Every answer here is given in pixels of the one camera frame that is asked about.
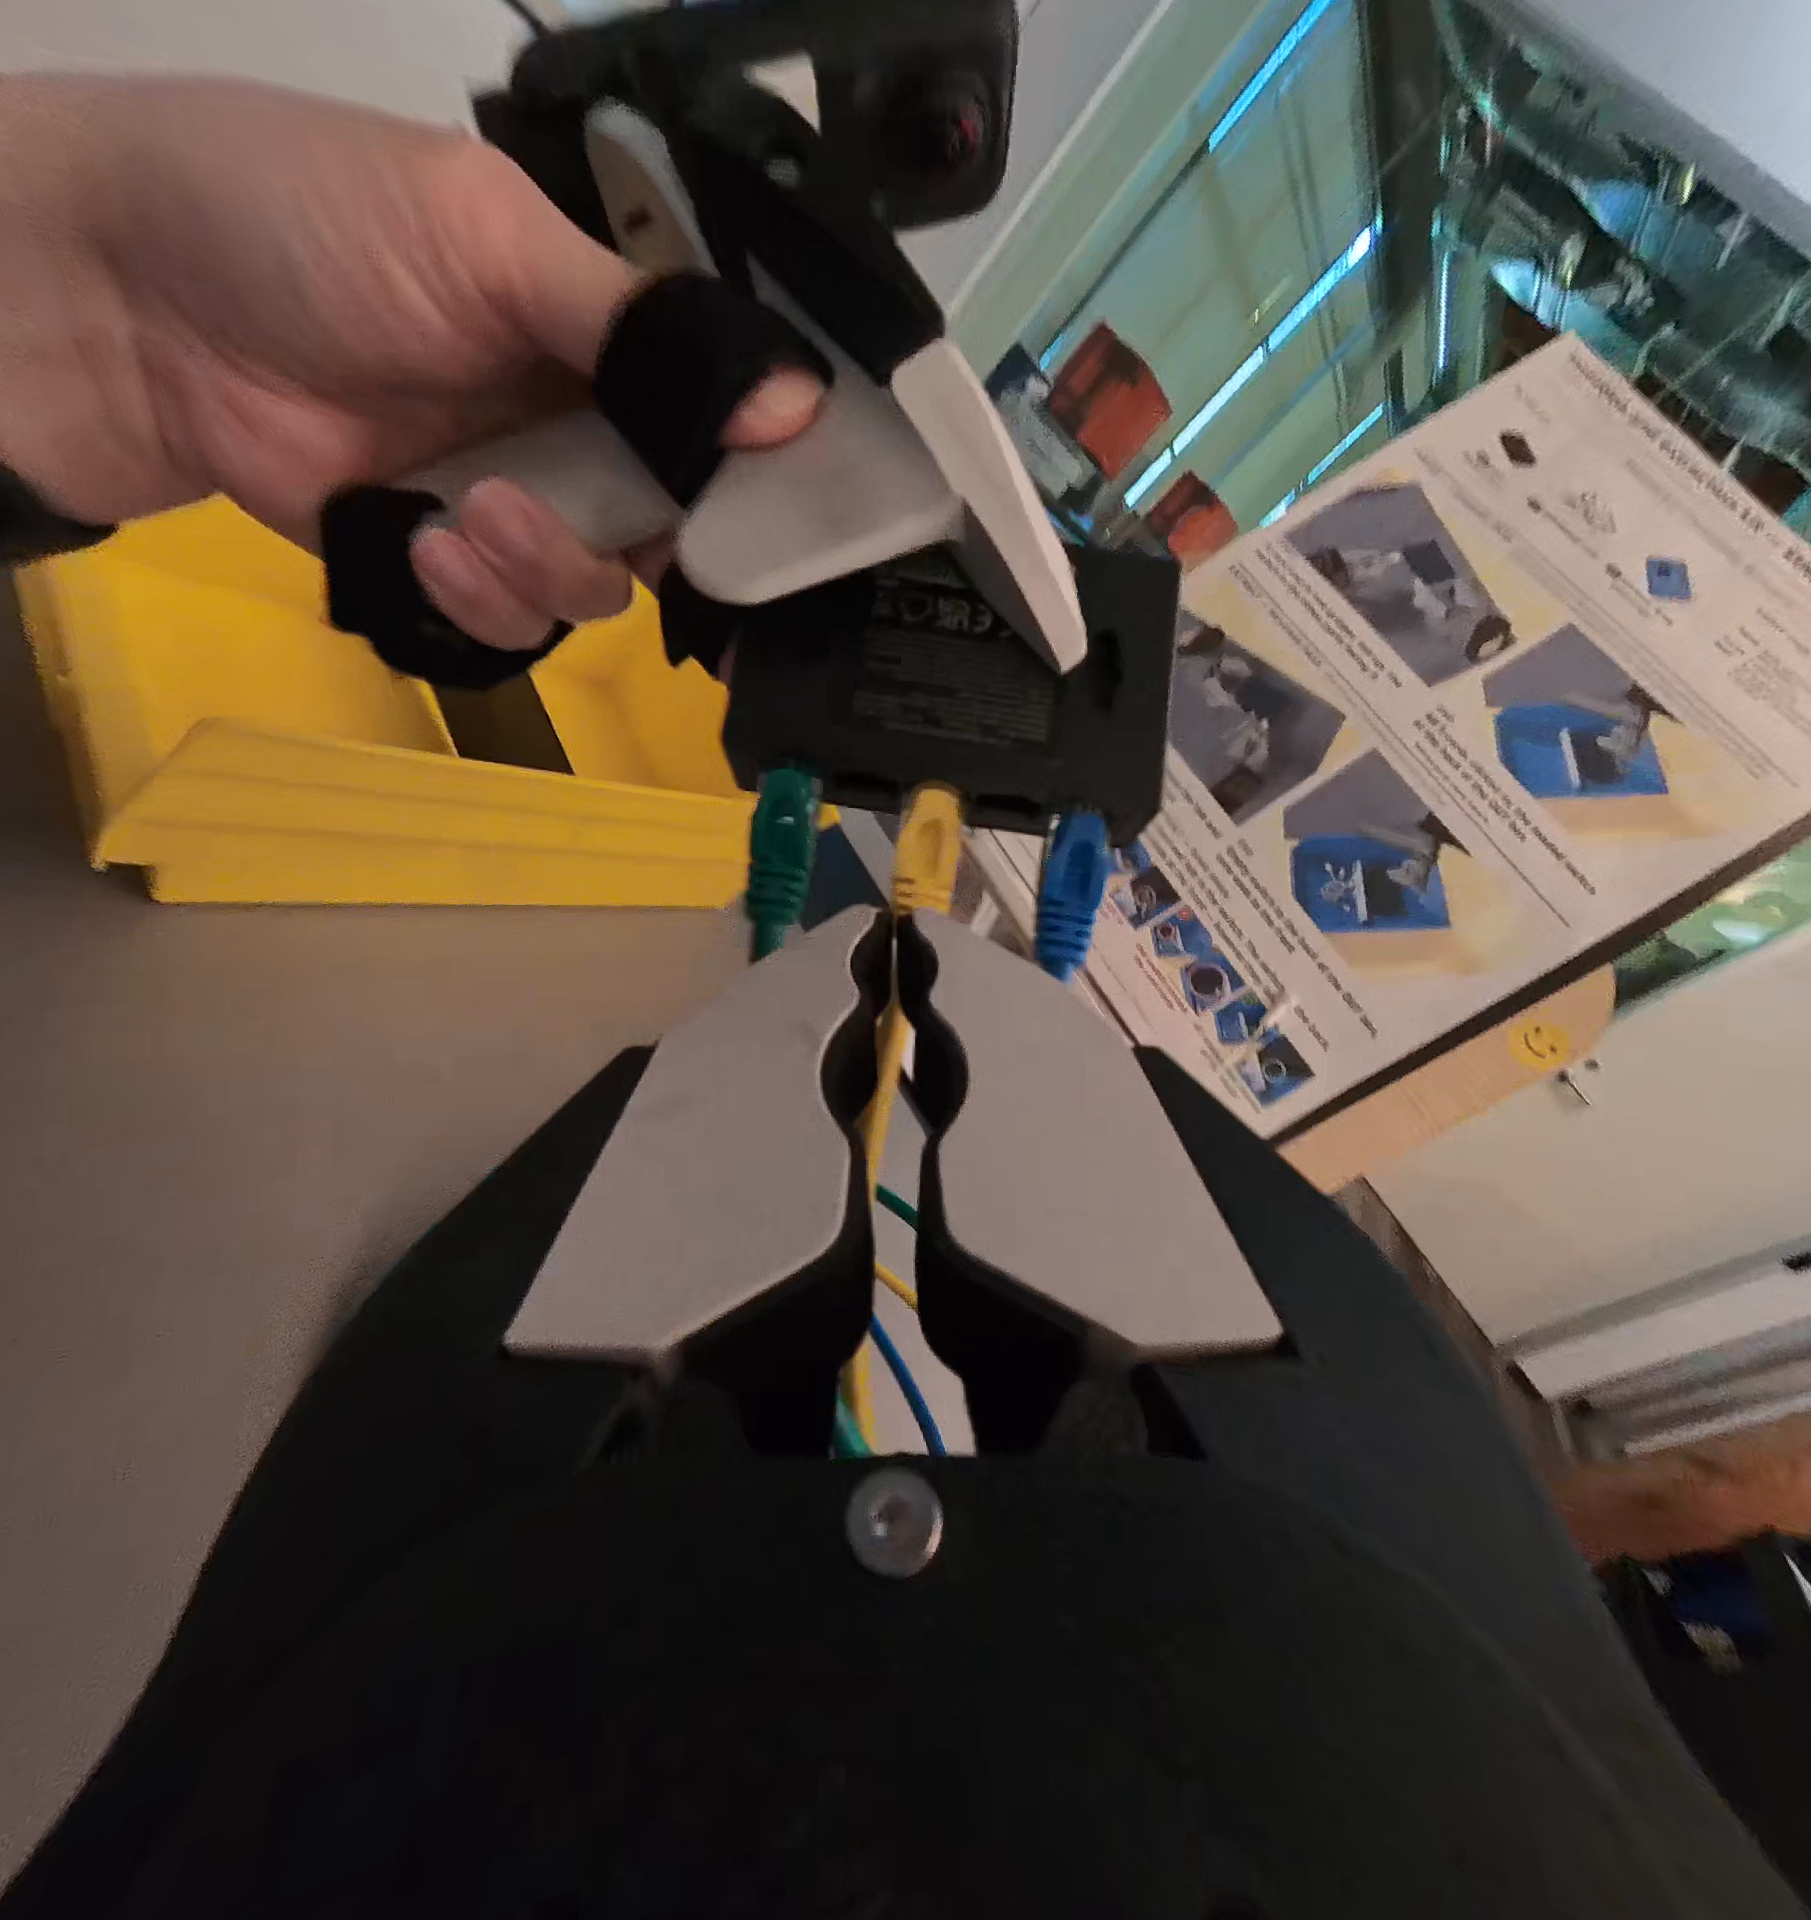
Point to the person's left hand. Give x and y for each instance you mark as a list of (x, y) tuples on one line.
[(244, 299)]

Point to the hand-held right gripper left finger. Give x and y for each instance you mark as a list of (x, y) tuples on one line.
[(693, 1170)]

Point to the instruction poster stand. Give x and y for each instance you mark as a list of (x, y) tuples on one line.
[(1594, 599)]

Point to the black network switch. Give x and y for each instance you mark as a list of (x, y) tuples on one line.
[(905, 688)]

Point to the white door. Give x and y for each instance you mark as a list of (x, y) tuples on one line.
[(1670, 1140)]

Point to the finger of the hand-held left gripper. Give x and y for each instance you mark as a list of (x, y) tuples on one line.
[(1004, 508), (831, 508)]

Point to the orange box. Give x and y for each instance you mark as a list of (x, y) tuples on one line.
[(1107, 396)]

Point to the yellow plastic bin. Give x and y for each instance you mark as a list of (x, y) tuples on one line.
[(395, 811)]

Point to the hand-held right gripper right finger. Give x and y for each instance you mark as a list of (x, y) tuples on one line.
[(1087, 1186)]

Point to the yellow smiley sticker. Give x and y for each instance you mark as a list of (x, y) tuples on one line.
[(1539, 1041)]

